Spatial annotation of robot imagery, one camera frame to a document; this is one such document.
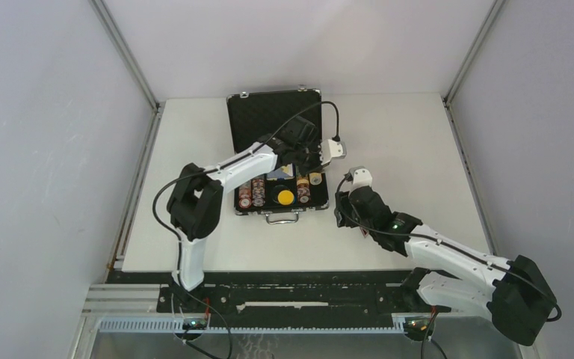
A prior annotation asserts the yellow round button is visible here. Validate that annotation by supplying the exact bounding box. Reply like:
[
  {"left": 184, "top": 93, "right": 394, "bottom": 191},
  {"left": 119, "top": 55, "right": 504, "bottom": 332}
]
[{"left": 277, "top": 189, "right": 295, "bottom": 206}]

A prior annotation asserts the circuit board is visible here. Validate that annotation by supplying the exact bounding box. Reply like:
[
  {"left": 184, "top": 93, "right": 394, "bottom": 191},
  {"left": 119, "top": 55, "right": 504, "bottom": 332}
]
[
  {"left": 182, "top": 319, "right": 208, "bottom": 331},
  {"left": 404, "top": 318, "right": 432, "bottom": 332}
]

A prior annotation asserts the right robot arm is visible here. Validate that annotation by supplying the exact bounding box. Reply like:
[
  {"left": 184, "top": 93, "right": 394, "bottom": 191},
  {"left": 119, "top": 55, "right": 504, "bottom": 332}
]
[{"left": 334, "top": 186, "right": 563, "bottom": 346}]

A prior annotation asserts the yellow chip stack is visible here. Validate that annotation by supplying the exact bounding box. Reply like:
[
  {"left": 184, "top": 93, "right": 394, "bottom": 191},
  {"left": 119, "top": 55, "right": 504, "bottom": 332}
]
[{"left": 309, "top": 172, "right": 323, "bottom": 185}]

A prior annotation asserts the aluminium frame post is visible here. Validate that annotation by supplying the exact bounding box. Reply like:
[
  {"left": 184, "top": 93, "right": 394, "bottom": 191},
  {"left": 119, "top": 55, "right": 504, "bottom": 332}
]
[
  {"left": 442, "top": 0, "right": 550, "bottom": 359},
  {"left": 67, "top": 0, "right": 164, "bottom": 359}
]

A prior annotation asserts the playing card deck box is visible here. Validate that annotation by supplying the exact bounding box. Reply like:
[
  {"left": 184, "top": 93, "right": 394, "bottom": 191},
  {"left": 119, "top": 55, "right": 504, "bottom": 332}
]
[{"left": 265, "top": 165, "right": 294, "bottom": 181}]

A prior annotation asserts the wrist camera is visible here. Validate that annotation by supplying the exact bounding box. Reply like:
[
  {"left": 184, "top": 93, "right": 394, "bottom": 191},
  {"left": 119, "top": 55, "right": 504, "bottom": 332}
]
[
  {"left": 349, "top": 166, "right": 373, "bottom": 191},
  {"left": 321, "top": 139, "right": 346, "bottom": 163}
]

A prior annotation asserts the left aluminium frame post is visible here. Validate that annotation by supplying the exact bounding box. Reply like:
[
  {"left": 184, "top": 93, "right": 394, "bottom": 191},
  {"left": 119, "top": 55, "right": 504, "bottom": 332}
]
[{"left": 67, "top": 0, "right": 164, "bottom": 359}]

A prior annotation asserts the right aluminium frame post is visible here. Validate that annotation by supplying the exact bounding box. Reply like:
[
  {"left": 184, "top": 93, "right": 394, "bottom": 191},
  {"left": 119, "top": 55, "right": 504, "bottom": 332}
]
[{"left": 442, "top": 0, "right": 550, "bottom": 359}]

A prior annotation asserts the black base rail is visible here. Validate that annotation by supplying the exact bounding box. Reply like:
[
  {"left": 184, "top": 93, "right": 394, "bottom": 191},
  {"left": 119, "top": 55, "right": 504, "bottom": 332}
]
[{"left": 156, "top": 270, "right": 432, "bottom": 328}]

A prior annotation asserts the red five poker chip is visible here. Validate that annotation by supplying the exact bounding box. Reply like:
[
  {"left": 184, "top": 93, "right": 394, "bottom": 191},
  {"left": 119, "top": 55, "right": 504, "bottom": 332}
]
[{"left": 238, "top": 198, "right": 253, "bottom": 209}]

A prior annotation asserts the black aluminium poker case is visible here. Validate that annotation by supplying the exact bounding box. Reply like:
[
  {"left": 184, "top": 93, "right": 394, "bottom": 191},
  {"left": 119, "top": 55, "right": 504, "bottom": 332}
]
[{"left": 226, "top": 89, "right": 330, "bottom": 224}]

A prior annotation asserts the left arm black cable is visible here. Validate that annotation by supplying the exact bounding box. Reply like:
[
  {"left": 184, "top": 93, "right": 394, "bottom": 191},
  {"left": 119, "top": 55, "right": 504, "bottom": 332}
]
[{"left": 152, "top": 100, "right": 342, "bottom": 278}]

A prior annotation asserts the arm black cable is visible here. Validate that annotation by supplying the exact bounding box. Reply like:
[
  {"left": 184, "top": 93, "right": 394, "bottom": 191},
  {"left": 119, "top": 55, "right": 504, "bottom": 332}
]
[
  {"left": 335, "top": 171, "right": 563, "bottom": 323},
  {"left": 152, "top": 100, "right": 342, "bottom": 278}
]

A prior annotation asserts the shrink-wrapped blue chip stack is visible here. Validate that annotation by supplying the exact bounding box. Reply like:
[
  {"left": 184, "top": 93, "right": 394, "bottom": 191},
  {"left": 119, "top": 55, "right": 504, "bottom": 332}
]
[{"left": 238, "top": 181, "right": 253, "bottom": 202}]

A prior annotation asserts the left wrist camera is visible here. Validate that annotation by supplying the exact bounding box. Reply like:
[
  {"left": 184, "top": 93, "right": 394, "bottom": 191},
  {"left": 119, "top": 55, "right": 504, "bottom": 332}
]
[{"left": 321, "top": 139, "right": 346, "bottom": 163}]

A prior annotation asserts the grey cable duct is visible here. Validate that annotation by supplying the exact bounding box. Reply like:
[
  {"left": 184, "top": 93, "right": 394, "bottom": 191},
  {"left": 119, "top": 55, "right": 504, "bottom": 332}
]
[{"left": 98, "top": 317, "right": 407, "bottom": 334}]

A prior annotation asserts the left circuit board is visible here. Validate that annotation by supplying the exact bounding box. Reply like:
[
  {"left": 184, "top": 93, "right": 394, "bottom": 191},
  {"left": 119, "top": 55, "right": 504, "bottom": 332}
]
[{"left": 182, "top": 319, "right": 208, "bottom": 331}]

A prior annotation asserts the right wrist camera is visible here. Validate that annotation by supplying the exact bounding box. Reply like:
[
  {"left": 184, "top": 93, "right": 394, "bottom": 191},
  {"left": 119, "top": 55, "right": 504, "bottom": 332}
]
[{"left": 349, "top": 166, "right": 373, "bottom": 191}]

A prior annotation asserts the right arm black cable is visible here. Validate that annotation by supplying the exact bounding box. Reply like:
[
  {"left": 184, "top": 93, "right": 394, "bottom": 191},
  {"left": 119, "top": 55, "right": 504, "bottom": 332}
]
[{"left": 335, "top": 171, "right": 563, "bottom": 323}]

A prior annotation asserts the right circuit board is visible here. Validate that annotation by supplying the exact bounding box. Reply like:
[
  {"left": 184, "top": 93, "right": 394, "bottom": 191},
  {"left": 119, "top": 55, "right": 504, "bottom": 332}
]
[{"left": 404, "top": 318, "right": 432, "bottom": 332}]

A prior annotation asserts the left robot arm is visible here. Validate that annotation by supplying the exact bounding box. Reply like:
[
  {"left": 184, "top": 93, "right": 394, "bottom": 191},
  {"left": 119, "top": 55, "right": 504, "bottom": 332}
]
[{"left": 166, "top": 115, "right": 327, "bottom": 312}]

